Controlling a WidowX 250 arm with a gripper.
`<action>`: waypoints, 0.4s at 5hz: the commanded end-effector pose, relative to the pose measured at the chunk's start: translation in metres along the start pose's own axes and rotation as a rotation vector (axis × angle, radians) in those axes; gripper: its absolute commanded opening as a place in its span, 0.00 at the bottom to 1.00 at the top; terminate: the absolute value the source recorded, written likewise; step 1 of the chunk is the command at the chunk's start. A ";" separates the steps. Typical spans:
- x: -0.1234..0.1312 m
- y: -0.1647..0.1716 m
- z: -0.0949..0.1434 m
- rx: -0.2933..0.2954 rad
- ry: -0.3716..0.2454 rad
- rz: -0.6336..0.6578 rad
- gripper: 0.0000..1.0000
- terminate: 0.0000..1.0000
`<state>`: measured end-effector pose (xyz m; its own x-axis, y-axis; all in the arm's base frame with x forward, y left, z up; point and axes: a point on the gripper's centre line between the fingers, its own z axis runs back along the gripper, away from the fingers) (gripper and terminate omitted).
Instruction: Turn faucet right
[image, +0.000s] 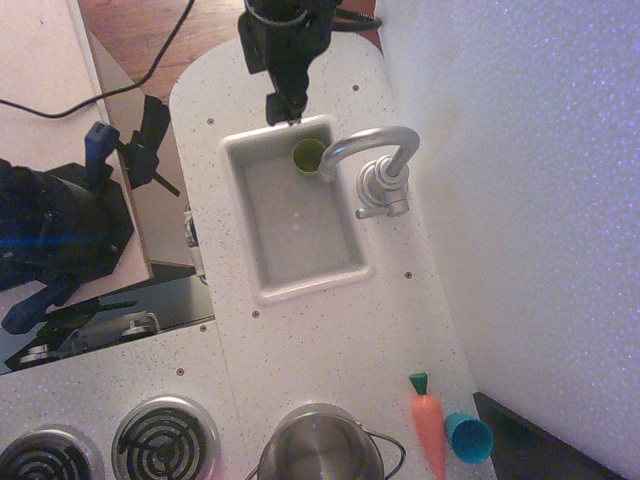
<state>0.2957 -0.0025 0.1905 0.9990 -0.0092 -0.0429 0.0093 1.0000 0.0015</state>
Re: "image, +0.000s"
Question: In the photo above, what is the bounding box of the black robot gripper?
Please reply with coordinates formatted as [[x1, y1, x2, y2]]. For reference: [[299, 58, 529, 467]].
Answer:
[[238, 0, 334, 125]]

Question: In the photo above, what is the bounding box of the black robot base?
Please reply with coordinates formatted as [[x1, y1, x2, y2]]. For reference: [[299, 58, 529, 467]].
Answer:
[[1, 161, 134, 335]]

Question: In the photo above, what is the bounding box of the silver faucet base with lever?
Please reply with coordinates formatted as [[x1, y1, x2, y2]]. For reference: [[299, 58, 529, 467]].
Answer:
[[355, 155, 409, 220]]

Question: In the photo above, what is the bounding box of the green plastic cup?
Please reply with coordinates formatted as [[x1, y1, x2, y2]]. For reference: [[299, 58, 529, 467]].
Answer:
[[292, 138, 326, 176]]

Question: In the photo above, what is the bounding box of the grey toy sink basin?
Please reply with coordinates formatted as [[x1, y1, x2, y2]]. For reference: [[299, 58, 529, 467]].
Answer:
[[219, 115, 374, 304]]

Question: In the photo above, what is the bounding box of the black clamp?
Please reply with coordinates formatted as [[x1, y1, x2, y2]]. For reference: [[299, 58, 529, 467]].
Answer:
[[117, 95, 180, 197]]

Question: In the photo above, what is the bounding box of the blue clamp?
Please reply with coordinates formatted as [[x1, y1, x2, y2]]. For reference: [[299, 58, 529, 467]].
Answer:
[[84, 122, 120, 191]]

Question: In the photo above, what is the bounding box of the stainless steel pot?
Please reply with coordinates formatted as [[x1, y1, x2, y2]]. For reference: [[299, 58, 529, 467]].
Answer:
[[247, 403, 406, 480]]

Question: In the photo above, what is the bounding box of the orange toy carrot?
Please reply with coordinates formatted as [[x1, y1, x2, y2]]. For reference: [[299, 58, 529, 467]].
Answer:
[[409, 372, 446, 480]]

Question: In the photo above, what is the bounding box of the right black stove burner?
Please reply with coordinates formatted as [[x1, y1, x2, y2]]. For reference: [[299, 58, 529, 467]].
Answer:
[[111, 395, 221, 479]]

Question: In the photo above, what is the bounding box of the black stove burner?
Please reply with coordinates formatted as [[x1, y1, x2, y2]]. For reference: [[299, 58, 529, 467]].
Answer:
[[111, 395, 221, 479], [1, 425, 105, 480]]

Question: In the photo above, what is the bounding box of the teal plastic cup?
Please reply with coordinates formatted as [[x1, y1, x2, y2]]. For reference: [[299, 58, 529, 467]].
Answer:
[[445, 412, 494, 464]]

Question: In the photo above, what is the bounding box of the left black stove burner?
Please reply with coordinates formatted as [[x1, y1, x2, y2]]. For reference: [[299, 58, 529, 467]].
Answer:
[[1, 425, 105, 480]]

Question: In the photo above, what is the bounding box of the thick black cable bundle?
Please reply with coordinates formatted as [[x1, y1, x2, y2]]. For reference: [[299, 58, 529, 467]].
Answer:
[[331, 3, 385, 34]]

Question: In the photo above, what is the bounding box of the thin black cable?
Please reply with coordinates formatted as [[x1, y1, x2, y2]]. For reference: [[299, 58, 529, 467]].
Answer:
[[0, 0, 197, 120]]

